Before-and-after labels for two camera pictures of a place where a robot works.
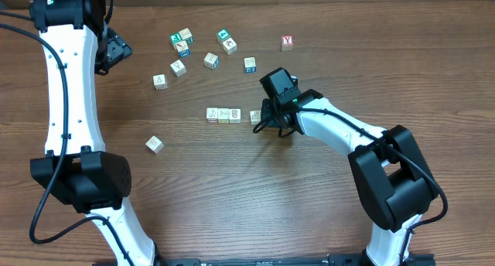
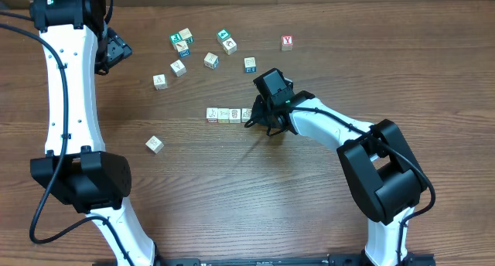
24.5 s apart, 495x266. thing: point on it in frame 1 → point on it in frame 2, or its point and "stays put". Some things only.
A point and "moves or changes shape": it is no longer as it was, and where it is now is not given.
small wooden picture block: [223, 115] stays put
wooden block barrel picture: [234, 115] stays put
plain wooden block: [255, 117] moves or changes shape
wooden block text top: [178, 68] stays put
